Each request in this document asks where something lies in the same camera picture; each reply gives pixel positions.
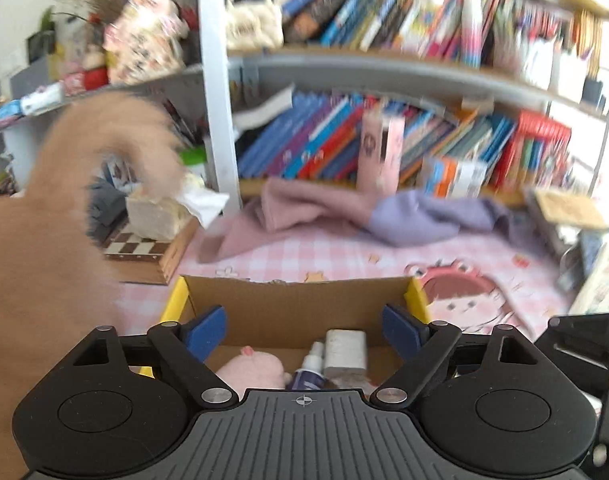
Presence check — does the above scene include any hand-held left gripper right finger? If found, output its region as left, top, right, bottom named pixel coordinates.
left=375, top=303, right=543, bottom=407

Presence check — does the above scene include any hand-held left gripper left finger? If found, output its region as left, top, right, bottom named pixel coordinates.
left=68, top=304, right=239, bottom=409

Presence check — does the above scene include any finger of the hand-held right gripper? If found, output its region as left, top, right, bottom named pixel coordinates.
left=533, top=312, right=609, bottom=396

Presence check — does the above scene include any pink plush toy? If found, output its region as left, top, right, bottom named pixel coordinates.
left=215, top=344, right=293, bottom=401

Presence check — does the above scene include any cream rectangular block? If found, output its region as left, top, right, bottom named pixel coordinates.
left=323, top=328, right=369, bottom=376

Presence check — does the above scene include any yellow cardboard box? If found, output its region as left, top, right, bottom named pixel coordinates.
left=139, top=274, right=433, bottom=401

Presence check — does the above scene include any small white bottle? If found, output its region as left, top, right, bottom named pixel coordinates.
left=288, top=340, right=330, bottom=391

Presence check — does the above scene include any stack of textbooks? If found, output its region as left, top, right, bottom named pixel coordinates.
left=569, top=239, right=609, bottom=316

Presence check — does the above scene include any wooden chessboard box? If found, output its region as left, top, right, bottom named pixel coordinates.
left=101, top=217, right=202, bottom=287

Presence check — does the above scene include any pink and lilac scarf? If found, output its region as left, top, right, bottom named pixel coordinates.
left=199, top=177, right=515, bottom=264

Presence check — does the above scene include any cream tissue box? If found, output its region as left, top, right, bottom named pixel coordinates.
left=125, top=179, right=230, bottom=241

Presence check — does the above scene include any stack of brown notebooks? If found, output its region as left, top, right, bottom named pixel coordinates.
left=526, top=187, right=609, bottom=261

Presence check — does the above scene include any dark grey garment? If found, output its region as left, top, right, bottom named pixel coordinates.
left=86, top=174, right=130, bottom=241

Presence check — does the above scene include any orange and white carton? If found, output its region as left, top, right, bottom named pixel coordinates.
left=423, top=154, right=490, bottom=199

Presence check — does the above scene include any pink upright gadget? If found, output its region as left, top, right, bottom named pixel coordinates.
left=356, top=109, right=405, bottom=196

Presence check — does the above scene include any tan furry cat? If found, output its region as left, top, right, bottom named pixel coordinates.
left=0, top=92, right=186, bottom=480

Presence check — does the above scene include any row of red thick books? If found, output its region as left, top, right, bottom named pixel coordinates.
left=491, top=109, right=573, bottom=191

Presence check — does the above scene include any row of blue books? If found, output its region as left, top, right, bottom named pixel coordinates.
left=236, top=92, right=515, bottom=184

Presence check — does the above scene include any white and wooden bookshelf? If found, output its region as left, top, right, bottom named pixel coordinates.
left=0, top=0, right=609, bottom=212

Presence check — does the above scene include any white storage box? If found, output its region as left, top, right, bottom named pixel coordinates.
left=553, top=44, right=593, bottom=104

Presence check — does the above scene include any white plastic pack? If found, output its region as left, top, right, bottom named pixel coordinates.
left=19, top=82, right=66, bottom=116

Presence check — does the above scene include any white pen holder with pens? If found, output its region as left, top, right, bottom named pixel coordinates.
left=513, top=9, right=560, bottom=91

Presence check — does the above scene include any pink floral ornament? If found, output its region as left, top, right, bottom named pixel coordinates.
left=103, top=0, right=188, bottom=86

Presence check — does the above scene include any white quilted handbag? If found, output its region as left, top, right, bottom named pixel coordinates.
left=224, top=0, right=286, bottom=51

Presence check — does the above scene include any row of slim colourful books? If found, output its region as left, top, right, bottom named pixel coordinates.
left=274, top=0, right=525, bottom=69

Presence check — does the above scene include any green houseplant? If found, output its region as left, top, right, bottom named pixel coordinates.
left=26, top=4, right=58, bottom=64

